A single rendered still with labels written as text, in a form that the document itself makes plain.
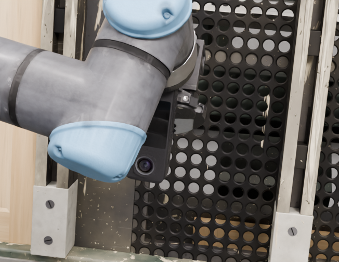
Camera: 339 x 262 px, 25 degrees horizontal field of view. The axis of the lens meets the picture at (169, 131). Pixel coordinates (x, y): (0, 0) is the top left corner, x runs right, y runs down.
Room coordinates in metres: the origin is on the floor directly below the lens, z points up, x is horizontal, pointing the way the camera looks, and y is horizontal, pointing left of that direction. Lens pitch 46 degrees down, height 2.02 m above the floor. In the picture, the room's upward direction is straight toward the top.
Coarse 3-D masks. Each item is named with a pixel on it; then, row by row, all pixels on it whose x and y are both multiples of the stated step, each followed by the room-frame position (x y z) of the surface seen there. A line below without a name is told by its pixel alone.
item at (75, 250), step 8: (0, 248) 0.78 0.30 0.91; (8, 248) 0.78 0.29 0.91; (16, 248) 0.78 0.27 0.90; (24, 248) 0.78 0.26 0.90; (72, 248) 0.79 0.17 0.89; (80, 248) 0.80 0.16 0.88; (88, 248) 0.80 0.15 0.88; (8, 256) 0.77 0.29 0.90; (16, 256) 0.77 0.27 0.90; (24, 256) 0.77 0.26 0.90; (32, 256) 0.77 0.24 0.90; (40, 256) 0.77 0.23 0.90; (48, 256) 0.77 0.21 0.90; (72, 256) 0.77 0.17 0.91; (80, 256) 0.77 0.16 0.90; (88, 256) 0.77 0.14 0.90; (96, 256) 0.77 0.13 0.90; (104, 256) 0.77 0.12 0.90; (112, 256) 0.77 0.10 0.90; (120, 256) 0.77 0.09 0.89; (128, 256) 0.78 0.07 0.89; (136, 256) 0.78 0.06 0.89; (144, 256) 0.78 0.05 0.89; (152, 256) 0.78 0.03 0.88; (160, 256) 0.78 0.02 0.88
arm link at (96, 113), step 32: (32, 64) 0.50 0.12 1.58; (64, 64) 0.50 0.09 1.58; (96, 64) 0.49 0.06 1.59; (128, 64) 0.49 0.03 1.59; (160, 64) 0.50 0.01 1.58; (32, 96) 0.48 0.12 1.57; (64, 96) 0.47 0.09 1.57; (96, 96) 0.46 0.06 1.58; (128, 96) 0.47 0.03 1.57; (160, 96) 0.49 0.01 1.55; (32, 128) 0.47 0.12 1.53; (64, 128) 0.44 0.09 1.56; (96, 128) 0.44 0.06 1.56; (128, 128) 0.44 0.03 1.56; (64, 160) 0.43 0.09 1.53; (96, 160) 0.42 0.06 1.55; (128, 160) 0.43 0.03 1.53
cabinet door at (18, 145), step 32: (0, 0) 1.05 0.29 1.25; (32, 0) 1.05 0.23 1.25; (0, 32) 1.02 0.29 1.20; (32, 32) 1.01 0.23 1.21; (0, 128) 0.93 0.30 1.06; (0, 160) 0.90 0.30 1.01; (32, 160) 0.89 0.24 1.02; (0, 192) 0.86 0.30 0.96; (32, 192) 0.86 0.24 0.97; (0, 224) 0.83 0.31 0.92
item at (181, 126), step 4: (176, 120) 0.64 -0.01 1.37; (180, 120) 0.64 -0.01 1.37; (184, 120) 0.64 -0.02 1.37; (188, 120) 0.63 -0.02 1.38; (192, 120) 0.63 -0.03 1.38; (176, 124) 0.65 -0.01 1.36; (180, 124) 0.65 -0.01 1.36; (184, 124) 0.64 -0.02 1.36; (188, 124) 0.64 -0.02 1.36; (192, 124) 0.64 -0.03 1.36; (176, 128) 0.66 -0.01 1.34; (180, 128) 0.65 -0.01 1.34; (184, 128) 0.65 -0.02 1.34; (188, 128) 0.65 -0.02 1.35; (192, 128) 0.65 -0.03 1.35; (176, 132) 0.66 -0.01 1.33; (180, 132) 0.66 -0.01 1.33; (184, 132) 0.66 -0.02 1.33
